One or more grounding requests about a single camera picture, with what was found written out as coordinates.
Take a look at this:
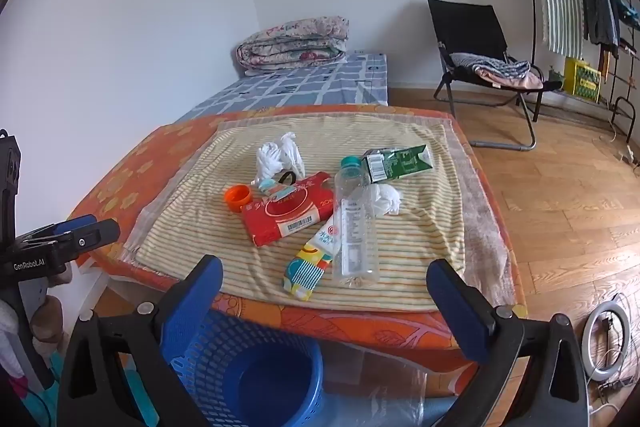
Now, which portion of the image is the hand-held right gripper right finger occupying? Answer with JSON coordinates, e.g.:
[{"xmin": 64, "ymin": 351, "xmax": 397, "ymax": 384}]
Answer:
[{"xmin": 425, "ymin": 258, "xmax": 588, "ymax": 427}]

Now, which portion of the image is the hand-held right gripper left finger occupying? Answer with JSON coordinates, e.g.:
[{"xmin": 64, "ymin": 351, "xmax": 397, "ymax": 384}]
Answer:
[{"xmin": 57, "ymin": 254, "xmax": 226, "ymax": 427}]

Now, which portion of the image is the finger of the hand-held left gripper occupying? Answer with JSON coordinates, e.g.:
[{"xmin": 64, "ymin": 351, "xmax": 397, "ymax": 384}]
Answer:
[
  {"xmin": 15, "ymin": 214, "xmax": 98, "ymax": 245},
  {"xmin": 50, "ymin": 219, "xmax": 122, "ymax": 264}
]

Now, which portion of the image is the blue plastic basket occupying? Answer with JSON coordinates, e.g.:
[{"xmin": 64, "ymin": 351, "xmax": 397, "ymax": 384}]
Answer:
[{"xmin": 170, "ymin": 307, "xmax": 325, "ymax": 427}]

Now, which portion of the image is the orange bottle cap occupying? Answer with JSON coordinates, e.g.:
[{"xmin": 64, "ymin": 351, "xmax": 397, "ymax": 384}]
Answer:
[{"xmin": 224, "ymin": 185, "xmax": 253, "ymax": 212}]

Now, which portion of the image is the clear plastic bottle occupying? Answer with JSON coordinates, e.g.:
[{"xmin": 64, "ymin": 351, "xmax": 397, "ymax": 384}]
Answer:
[{"xmin": 332, "ymin": 157, "xmax": 379, "ymax": 289}]

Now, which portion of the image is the small white tissue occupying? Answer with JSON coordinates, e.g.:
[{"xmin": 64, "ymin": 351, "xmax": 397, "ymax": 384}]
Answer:
[{"xmin": 367, "ymin": 183, "xmax": 403, "ymax": 215}]

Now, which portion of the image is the red cardboard box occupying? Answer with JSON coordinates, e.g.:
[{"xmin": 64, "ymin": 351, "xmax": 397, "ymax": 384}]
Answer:
[{"xmin": 241, "ymin": 171, "xmax": 335, "ymax": 248}]

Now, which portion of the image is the white wet wipe packet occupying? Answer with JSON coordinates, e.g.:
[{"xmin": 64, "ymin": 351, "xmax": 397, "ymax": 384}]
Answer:
[{"xmin": 312, "ymin": 209, "xmax": 347, "ymax": 258}]

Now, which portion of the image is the green drink carton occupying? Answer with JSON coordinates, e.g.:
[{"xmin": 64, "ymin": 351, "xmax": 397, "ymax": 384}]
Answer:
[{"xmin": 361, "ymin": 144, "xmax": 433, "ymax": 184}]

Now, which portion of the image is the yellow striped towel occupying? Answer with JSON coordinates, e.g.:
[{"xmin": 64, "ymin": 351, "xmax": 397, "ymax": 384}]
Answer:
[{"xmin": 125, "ymin": 114, "xmax": 516, "ymax": 313}]

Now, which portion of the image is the clear plastic bag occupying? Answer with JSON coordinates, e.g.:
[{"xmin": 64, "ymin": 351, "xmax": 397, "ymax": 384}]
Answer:
[{"xmin": 320, "ymin": 352, "xmax": 456, "ymax": 427}]

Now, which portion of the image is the colourful patterned packet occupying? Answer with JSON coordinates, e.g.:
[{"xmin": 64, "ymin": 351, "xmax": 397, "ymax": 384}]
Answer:
[{"xmin": 283, "ymin": 243, "xmax": 335, "ymax": 303}]

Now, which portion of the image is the small pastel wrapper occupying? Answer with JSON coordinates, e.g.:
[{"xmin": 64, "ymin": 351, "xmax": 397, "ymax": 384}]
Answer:
[{"xmin": 257, "ymin": 174, "xmax": 303, "ymax": 202}]

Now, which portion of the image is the pink cloth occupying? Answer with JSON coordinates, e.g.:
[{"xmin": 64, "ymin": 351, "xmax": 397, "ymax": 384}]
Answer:
[{"xmin": 475, "ymin": 67, "xmax": 543, "ymax": 92}]

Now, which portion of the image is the bed with blue plaid sheet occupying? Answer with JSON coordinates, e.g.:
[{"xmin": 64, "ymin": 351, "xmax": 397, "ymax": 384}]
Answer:
[{"xmin": 172, "ymin": 52, "xmax": 391, "ymax": 125}]

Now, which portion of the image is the striped cloth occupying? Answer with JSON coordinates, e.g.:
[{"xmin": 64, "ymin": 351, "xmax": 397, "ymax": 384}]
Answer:
[{"xmin": 450, "ymin": 53, "xmax": 531, "ymax": 80}]

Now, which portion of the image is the yellow plastic crate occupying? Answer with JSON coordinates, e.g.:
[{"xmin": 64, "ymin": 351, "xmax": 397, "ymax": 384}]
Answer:
[{"xmin": 563, "ymin": 57, "xmax": 602, "ymax": 104}]

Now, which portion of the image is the folded floral quilt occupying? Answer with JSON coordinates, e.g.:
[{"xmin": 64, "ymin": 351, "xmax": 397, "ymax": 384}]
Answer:
[{"xmin": 236, "ymin": 16, "xmax": 350, "ymax": 78}]

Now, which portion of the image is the black folding chair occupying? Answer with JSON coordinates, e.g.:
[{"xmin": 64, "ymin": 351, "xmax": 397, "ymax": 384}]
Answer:
[{"xmin": 426, "ymin": 0, "xmax": 563, "ymax": 152}]

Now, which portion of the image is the black metal drying rack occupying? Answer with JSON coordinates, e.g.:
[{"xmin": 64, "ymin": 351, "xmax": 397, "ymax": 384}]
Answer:
[{"xmin": 515, "ymin": 0, "xmax": 640, "ymax": 142}]

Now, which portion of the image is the dark hanging jacket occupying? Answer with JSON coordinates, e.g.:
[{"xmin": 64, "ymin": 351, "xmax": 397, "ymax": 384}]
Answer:
[{"xmin": 581, "ymin": 0, "xmax": 621, "ymax": 58}]

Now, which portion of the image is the teal hanging garment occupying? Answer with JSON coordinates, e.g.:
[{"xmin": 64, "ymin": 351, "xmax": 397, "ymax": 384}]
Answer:
[{"xmin": 615, "ymin": 0, "xmax": 640, "ymax": 30}]

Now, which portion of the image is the white ring light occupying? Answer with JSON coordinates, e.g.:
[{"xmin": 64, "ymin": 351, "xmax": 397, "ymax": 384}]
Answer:
[{"xmin": 582, "ymin": 299, "xmax": 632, "ymax": 383}]

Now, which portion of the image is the black cable bundle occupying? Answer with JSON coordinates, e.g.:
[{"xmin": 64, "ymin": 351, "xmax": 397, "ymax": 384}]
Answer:
[{"xmin": 595, "ymin": 377, "xmax": 636, "ymax": 408}]

